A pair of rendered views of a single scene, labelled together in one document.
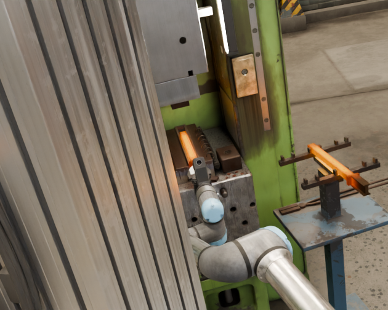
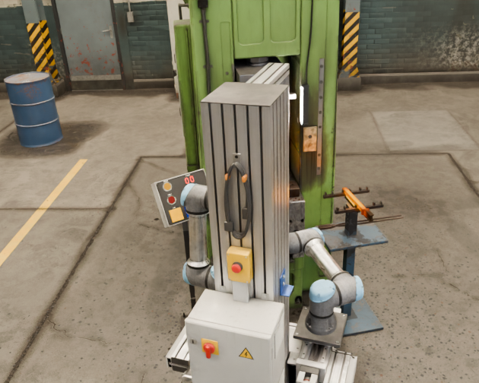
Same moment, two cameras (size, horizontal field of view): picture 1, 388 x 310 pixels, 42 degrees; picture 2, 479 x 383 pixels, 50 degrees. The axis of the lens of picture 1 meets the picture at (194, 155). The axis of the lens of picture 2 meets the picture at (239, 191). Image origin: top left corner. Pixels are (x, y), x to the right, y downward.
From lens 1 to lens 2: 137 cm
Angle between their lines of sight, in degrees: 1
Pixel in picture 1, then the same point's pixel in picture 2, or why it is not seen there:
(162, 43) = not seen: hidden behind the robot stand
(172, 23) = not seen: hidden behind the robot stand
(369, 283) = (371, 288)
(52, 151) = (271, 175)
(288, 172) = (328, 204)
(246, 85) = (309, 144)
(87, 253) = (271, 205)
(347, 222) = (359, 238)
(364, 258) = (370, 273)
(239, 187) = (296, 208)
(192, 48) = not seen: hidden behind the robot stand
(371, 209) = (375, 233)
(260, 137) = (312, 178)
